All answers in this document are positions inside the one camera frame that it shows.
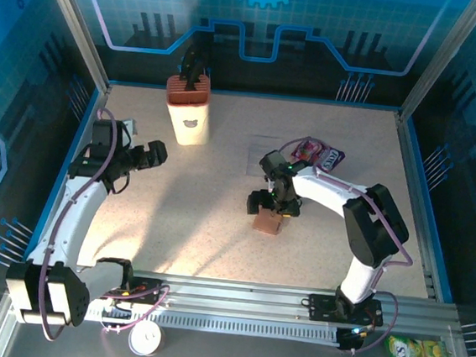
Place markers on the aluminium side rail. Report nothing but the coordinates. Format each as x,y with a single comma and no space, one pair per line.
419,204
100,99

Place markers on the white round tape roll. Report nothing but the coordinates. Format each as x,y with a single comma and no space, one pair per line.
144,338

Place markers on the white knife block brown top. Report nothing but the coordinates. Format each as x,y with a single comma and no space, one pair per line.
189,115

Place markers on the brown leather card holder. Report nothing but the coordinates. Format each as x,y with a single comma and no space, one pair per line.
267,224

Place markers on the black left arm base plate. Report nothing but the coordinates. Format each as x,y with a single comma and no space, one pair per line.
155,294

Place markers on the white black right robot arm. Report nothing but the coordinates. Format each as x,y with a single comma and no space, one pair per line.
325,191

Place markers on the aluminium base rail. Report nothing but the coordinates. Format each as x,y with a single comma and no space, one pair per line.
231,296

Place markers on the aluminium frame post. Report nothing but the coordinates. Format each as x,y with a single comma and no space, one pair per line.
443,59
73,27

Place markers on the purple candy bag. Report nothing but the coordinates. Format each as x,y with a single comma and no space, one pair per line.
322,155

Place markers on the black controller box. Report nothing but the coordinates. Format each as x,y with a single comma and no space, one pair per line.
349,341

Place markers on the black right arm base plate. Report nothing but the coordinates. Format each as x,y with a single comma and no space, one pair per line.
318,306

